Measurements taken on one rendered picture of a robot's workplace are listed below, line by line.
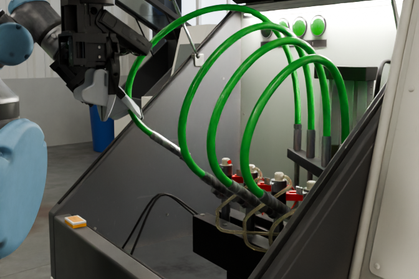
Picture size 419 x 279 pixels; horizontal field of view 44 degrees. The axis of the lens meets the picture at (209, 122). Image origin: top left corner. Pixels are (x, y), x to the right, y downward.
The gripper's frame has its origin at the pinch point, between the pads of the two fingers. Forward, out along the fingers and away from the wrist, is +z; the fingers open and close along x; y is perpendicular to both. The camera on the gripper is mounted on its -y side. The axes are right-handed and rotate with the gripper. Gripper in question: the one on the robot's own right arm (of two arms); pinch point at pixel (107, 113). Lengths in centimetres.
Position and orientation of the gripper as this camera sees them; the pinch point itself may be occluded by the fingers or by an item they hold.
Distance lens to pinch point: 94.0
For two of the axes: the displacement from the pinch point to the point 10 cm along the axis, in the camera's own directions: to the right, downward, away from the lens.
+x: 5.7, 1.0, -8.1
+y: -8.2, 0.7, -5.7
